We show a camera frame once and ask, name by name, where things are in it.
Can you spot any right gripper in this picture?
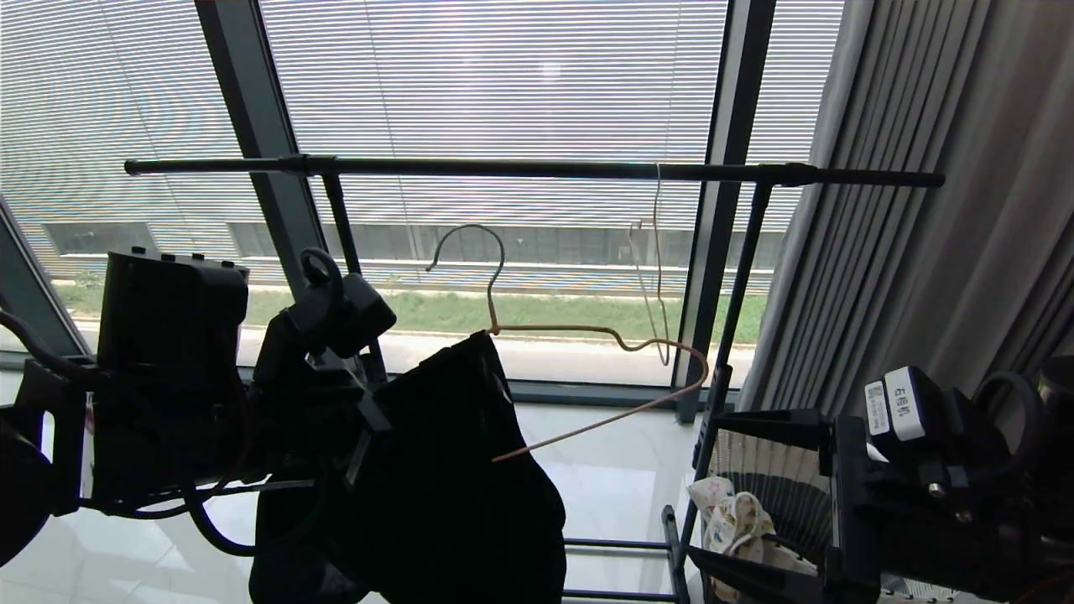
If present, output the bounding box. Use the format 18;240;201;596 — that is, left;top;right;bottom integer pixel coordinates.
688;408;928;604

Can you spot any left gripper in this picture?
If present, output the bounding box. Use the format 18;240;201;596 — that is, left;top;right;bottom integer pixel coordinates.
250;357;392;500

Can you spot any cream printed garment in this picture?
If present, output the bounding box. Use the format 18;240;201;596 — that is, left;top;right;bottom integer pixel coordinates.
686;474;821;601

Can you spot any black short-sleeved shirt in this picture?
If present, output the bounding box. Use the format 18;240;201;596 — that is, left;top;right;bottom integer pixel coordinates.
250;331;568;604

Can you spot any pink clothes hanger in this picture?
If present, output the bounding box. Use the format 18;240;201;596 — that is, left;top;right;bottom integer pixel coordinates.
425;222;711;463
628;164;673;367

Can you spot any white laundry basket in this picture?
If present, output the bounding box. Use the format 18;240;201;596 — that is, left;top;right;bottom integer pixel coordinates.
695;426;1008;604

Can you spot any black clothes rack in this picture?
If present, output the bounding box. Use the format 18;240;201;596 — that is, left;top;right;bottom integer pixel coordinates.
124;155;945;604

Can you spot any window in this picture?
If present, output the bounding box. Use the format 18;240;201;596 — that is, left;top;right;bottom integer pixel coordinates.
0;0;848;414

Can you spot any beige curtain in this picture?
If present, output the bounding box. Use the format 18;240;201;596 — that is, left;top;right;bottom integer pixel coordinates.
738;0;1074;424

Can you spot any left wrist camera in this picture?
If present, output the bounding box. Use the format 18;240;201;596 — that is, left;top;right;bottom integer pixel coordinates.
285;247;398;363

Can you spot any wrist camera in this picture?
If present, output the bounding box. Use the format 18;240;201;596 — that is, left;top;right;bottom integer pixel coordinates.
285;247;398;363
863;365;978;497

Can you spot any black cable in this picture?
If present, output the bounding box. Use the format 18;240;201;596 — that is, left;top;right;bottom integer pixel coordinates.
183;480;336;557
972;372;1051;481
0;309;95;388

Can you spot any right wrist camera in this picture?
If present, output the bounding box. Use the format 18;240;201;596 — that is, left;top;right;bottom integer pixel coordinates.
863;365;978;497

